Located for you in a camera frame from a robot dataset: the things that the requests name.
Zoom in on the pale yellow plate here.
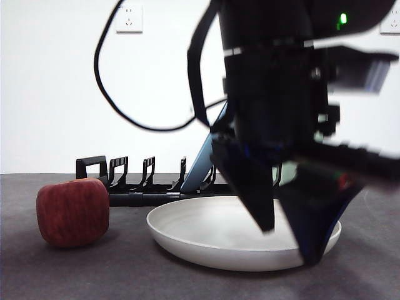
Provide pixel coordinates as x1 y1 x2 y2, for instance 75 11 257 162
146 196 343 272

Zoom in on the red apple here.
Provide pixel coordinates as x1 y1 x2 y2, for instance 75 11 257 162
36 177 111 249

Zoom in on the green plate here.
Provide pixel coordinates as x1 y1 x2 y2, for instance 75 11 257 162
271 161 298 188

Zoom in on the blue plate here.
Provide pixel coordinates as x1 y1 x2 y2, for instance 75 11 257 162
180 99 231 193

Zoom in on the black plate rack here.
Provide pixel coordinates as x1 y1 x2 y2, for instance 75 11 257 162
75 155 284 208

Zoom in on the black sleeved cable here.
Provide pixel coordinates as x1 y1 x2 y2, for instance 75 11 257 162
186 0 226 128

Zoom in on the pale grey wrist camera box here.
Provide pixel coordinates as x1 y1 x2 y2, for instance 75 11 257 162
324 45 400 94

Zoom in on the white wall socket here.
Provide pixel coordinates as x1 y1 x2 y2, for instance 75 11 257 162
379 7 400 35
116 4 144 34

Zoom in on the thin black cable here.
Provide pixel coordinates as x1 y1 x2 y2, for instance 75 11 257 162
93 0 229 132

